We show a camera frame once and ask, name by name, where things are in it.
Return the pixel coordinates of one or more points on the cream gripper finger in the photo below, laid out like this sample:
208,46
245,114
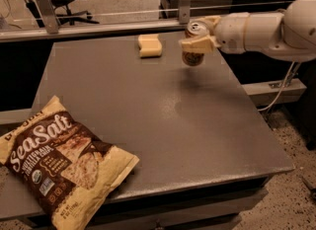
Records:
210,21
205,44

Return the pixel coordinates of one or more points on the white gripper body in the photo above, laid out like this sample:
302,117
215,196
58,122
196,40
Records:
230,32

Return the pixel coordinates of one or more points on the orange soda can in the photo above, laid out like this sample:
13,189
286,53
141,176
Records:
194,30

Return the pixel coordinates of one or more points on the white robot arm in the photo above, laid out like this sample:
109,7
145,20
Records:
288,35

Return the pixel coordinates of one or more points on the yellow sponge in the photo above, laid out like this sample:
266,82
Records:
149,45

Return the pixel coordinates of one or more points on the sea salt tortilla chips bag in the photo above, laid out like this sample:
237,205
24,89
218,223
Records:
68,169

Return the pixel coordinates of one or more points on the metal railing frame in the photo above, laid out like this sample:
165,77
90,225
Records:
109,16

